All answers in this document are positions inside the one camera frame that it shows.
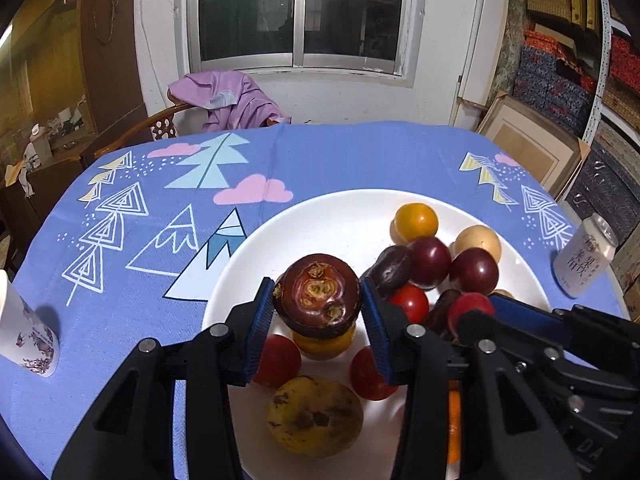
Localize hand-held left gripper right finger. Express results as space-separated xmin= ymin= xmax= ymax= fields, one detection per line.
xmin=359 ymin=276 xmax=583 ymax=480

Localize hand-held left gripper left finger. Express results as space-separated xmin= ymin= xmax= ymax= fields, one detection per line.
xmin=52 ymin=276 xmax=277 ymax=480

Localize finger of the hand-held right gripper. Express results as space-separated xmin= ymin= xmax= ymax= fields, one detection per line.
xmin=457 ymin=310 xmax=566 ymax=366
xmin=489 ymin=294 xmax=633 ymax=366

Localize red tomato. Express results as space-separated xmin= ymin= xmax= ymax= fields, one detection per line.
xmin=252 ymin=334 xmax=302 ymax=388
xmin=447 ymin=292 xmax=496 ymax=336
xmin=349 ymin=346 xmax=411 ymax=402
xmin=387 ymin=283 xmax=431 ymax=325

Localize dark red plum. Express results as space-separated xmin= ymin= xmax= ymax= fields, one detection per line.
xmin=448 ymin=247 xmax=500 ymax=296
xmin=407 ymin=236 xmax=452 ymax=289

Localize yellow tomato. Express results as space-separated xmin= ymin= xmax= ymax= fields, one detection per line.
xmin=291 ymin=325 xmax=357 ymax=361

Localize smooth tan round fruit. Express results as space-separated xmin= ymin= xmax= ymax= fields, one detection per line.
xmin=454 ymin=225 xmax=502 ymax=261

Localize yellow speckled pear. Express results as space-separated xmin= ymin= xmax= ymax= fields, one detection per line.
xmin=266 ymin=376 xmax=364 ymax=459

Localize large orange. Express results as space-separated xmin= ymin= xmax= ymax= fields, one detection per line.
xmin=446 ymin=387 xmax=463 ymax=465

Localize orange tomato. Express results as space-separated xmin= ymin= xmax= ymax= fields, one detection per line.
xmin=394 ymin=202 xmax=440 ymax=243

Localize white oval plate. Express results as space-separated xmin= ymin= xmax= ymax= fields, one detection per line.
xmin=202 ymin=188 xmax=553 ymax=480

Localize white drink can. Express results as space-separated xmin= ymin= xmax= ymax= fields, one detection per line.
xmin=551 ymin=212 xmax=618 ymax=298

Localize leaning wooden picture frames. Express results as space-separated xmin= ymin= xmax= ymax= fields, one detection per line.
xmin=475 ymin=90 xmax=591 ymax=201

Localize blue printed tablecloth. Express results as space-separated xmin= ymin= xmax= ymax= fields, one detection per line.
xmin=10 ymin=121 xmax=631 ymax=480

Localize white printed paper cup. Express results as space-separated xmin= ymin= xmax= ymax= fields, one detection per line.
xmin=0 ymin=269 xmax=61 ymax=377

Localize stack of patterned boxes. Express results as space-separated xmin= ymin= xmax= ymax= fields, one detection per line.
xmin=515 ymin=0 xmax=640 ymax=321

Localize wooden chair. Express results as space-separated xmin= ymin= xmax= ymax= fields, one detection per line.
xmin=92 ymin=102 xmax=281 ymax=158

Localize purple jacket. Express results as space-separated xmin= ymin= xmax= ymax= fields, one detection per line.
xmin=167 ymin=70 xmax=292 ymax=132

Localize green marbled panel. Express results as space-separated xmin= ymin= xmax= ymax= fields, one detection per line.
xmin=492 ymin=0 xmax=526 ymax=106

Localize white metal shelf rack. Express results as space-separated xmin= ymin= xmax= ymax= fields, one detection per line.
xmin=580 ymin=0 xmax=640 ymax=151

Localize white leaning board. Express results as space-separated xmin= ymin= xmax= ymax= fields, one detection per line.
xmin=447 ymin=0 xmax=488 ymax=128

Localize white crumpled cloth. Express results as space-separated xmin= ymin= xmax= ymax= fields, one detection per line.
xmin=5 ymin=127 xmax=43 ymax=196

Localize sliding glass window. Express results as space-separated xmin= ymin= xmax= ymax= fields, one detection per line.
xmin=175 ymin=0 xmax=426 ymax=86

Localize wooden glass cabinet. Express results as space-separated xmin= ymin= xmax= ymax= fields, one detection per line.
xmin=0 ymin=0 xmax=151 ymax=281

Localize hanging cord loop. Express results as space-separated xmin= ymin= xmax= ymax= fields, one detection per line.
xmin=90 ymin=0 xmax=122 ymax=46

